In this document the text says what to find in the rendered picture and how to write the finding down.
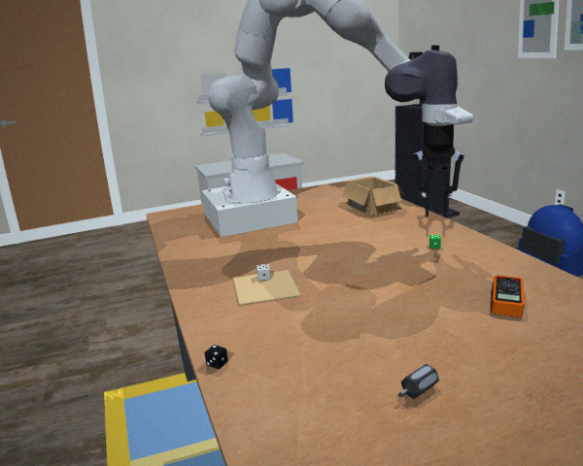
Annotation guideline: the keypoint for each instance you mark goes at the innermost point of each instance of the green die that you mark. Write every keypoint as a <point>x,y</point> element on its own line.
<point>434,241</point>

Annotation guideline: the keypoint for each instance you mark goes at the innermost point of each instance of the beige square mat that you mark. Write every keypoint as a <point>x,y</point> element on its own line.
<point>250,290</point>

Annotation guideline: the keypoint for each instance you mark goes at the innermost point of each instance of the orange digital multimeter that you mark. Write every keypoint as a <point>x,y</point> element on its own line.
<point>508,296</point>

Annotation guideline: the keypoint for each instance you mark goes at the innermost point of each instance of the white die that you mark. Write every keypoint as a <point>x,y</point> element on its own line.
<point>263,272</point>

